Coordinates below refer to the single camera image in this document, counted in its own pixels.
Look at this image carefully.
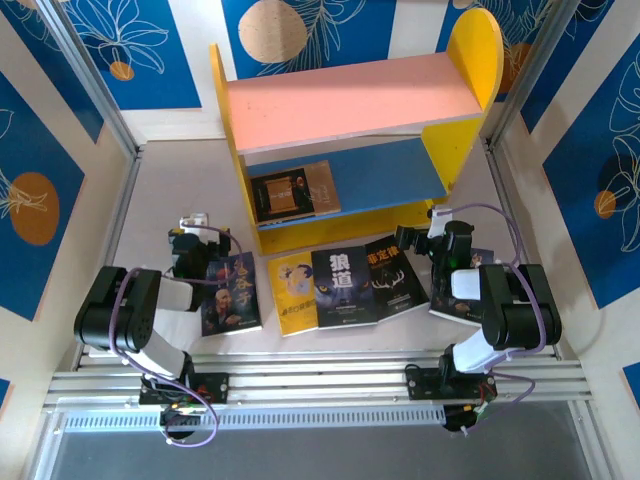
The black antler book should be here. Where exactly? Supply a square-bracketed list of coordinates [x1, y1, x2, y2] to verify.
[364, 233, 431, 324]

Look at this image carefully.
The dark blue old man book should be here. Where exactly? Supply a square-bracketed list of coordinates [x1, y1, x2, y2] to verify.
[201, 252, 264, 337]

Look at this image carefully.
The dark book with white edge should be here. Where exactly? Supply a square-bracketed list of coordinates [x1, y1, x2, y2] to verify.
[428, 247, 496, 329]

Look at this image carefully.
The black wolf eyes book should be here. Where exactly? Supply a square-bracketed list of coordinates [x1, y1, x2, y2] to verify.
[310, 245, 379, 330]

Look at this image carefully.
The yellow cartoon boy book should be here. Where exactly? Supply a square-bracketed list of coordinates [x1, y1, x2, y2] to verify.
[267, 251, 321, 337]

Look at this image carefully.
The brown and black book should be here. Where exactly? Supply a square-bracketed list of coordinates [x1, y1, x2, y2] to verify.
[248, 159, 343, 225]

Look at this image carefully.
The yellow pink blue bookshelf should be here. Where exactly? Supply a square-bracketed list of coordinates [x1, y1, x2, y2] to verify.
[208, 7, 505, 256]

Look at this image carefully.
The black connector block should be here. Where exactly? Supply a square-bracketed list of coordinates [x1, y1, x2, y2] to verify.
[442, 402, 489, 435]
[158, 404, 204, 442]

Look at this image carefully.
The grey metal panel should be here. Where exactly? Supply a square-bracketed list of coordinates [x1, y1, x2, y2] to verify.
[29, 399, 621, 480]

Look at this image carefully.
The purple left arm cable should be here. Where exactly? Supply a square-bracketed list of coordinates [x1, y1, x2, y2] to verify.
[110, 224, 249, 446]

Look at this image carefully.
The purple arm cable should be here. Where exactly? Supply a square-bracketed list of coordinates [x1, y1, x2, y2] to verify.
[110, 224, 249, 446]
[442, 202, 549, 436]

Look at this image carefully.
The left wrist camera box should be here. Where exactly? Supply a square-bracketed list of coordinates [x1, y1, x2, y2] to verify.
[178, 213, 209, 235]

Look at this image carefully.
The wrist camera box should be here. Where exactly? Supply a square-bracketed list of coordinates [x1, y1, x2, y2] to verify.
[427, 204, 454, 239]
[178, 213, 209, 235]

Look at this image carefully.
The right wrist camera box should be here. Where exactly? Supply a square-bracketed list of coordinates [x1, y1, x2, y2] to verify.
[427, 204, 454, 239]

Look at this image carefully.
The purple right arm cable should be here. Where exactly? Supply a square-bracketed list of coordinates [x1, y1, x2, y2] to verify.
[442, 202, 549, 436]

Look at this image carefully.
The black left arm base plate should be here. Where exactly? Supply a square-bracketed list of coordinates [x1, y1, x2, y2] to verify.
[138, 372, 231, 405]

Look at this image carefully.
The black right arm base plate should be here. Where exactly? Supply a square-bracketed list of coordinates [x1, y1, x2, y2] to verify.
[405, 367, 499, 401]

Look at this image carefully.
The aluminium rail frame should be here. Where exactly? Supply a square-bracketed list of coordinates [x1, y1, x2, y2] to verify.
[42, 349, 594, 409]

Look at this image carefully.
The aluminium frame post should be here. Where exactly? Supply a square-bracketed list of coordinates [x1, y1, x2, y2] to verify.
[479, 0, 586, 151]
[37, 0, 144, 161]

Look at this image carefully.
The slotted grey cable duct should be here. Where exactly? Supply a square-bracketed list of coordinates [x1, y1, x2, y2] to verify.
[59, 405, 447, 432]

